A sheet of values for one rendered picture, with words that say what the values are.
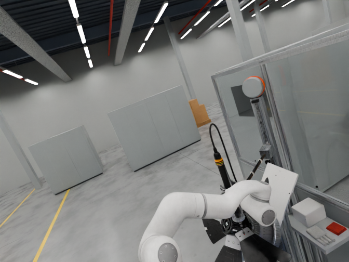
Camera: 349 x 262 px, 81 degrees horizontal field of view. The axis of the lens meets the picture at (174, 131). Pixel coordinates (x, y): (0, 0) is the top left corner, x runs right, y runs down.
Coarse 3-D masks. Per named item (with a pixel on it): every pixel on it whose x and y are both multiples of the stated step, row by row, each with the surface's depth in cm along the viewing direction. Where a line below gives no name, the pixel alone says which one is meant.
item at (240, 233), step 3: (246, 228) 118; (240, 231) 117; (246, 231) 116; (249, 231) 115; (237, 234) 116; (240, 234) 115; (243, 234) 115; (246, 234) 114; (249, 234) 114; (237, 237) 114; (240, 237) 114; (243, 237) 113; (246, 237) 113; (240, 240) 112
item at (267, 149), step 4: (264, 144) 158; (268, 144) 156; (264, 148) 153; (268, 148) 151; (272, 148) 154; (260, 152) 152; (264, 152) 150; (268, 152) 149; (272, 152) 153; (268, 156) 150
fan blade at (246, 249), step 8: (248, 240) 110; (256, 240) 108; (264, 240) 107; (248, 248) 106; (256, 248) 104; (264, 248) 102; (272, 248) 101; (248, 256) 103; (256, 256) 101; (264, 256) 99; (272, 256) 97; (280, 256) 95; (288, 256) 94
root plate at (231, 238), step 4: (228, 236) 123; (232, 236) 123; (228, 240) 123; (232, 240) 122; (236, 240) 121; (228, 244) 122; (232, 244) 121; (236, 244) 121; (236, 248) 120; (240, 248) 119
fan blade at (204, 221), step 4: (204, 220) 151; (208, 220) 145; (212, 220) 140; (216, 220) 137; (204, 224) 152; (208, 224) 146; (212, 224) 141; (216, 224) 138; (220, 224) 134; (208, 228) 148; (212, 228) 143; (216, 228) 140; (220, 228) 136; (208, 232) 149; (212, 232) 145; (216, 232) 142; (220, 232) 138; (208, 236) 150; (212, 236) 146; (216, 236) 143; (220, 236) 140; (224, 236) 137; (212, 240) 147; (216, 240) 144
